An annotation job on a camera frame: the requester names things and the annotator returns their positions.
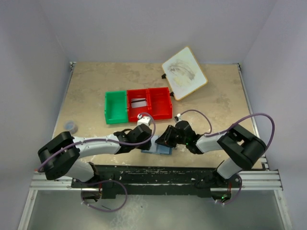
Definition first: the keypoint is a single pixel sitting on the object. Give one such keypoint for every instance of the white board wooden frame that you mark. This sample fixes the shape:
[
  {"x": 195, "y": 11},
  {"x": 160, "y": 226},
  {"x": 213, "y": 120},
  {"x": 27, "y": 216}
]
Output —
[{"x": 184, "y": 74}]

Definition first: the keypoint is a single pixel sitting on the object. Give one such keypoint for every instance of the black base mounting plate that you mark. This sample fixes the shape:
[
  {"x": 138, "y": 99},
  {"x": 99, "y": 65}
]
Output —
[{"x": 159, "y": 181}]

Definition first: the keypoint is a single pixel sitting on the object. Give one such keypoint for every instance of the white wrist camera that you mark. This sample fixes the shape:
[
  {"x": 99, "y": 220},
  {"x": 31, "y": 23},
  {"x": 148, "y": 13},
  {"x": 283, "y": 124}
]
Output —
[
  {"x": 144, "y": 119},
  {"x": 177, "y": 118}
]

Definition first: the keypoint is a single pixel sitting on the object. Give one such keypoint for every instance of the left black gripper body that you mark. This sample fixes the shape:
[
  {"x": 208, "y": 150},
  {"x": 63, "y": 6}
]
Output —
[{"x": 144, "y": 146}]

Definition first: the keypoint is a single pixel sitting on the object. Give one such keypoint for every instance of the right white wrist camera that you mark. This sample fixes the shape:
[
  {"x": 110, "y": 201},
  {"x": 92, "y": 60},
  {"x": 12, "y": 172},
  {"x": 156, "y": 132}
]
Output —
[{"x": 177, "y": 118}]

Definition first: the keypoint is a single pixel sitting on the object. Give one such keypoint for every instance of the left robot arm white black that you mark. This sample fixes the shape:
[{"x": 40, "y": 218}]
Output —
[{"x": 59, "y": 157}]

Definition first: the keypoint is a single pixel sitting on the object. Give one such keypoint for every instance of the blue card holder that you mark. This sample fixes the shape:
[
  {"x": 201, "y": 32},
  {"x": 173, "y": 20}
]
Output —
[{"x": 157, "y": 149}]

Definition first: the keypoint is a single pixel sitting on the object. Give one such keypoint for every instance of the green plastic bin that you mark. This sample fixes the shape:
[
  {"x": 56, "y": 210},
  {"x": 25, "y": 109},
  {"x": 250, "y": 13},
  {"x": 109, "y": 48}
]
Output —
[{"x": 116, "y": 111}]

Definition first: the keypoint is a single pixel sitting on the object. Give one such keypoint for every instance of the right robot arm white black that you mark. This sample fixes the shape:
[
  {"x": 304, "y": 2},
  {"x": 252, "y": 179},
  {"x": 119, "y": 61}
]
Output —
[{"x": 242, "y": 147}]

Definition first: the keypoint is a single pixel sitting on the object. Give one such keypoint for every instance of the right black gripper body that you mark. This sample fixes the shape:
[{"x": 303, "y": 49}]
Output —
[{"x": 181, "y": 141}]

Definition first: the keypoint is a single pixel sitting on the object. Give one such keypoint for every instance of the red double plastic bin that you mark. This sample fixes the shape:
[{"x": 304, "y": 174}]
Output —
[{"x": 159, "y": 104}]

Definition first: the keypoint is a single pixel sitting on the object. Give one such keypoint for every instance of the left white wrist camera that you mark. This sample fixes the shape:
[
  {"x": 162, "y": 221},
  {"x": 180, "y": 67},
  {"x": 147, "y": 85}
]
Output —
[{"x": 144, "y": 119}]

